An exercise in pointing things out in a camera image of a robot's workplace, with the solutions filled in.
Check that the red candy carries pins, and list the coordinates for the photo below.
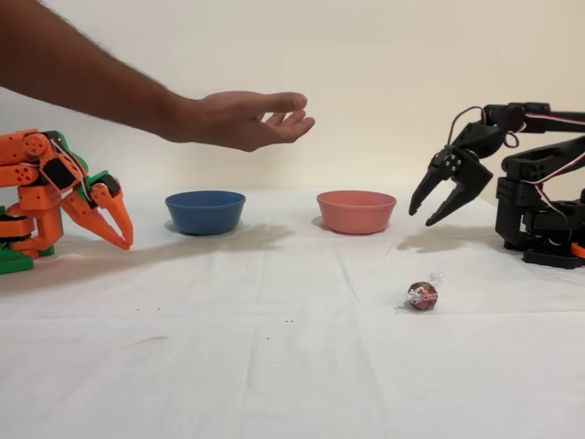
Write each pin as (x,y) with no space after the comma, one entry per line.
(422,296)

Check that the person's bare forearm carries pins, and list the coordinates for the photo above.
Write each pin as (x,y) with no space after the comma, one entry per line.
(68,68)

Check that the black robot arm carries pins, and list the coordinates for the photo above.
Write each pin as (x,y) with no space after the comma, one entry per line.
(525,183)

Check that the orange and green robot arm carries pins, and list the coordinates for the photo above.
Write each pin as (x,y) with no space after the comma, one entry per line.
(41,224)

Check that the person's bare hand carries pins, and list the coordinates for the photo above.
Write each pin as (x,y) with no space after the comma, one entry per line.
(228,119)

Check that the pink plastic bowl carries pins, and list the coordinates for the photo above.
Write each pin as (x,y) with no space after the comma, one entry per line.
(356,212)

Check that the blue plastic bowl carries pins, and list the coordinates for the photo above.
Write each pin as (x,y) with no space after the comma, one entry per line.
(205,215)

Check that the white table cloth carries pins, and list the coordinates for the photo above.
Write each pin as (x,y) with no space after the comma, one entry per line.
(228,366)

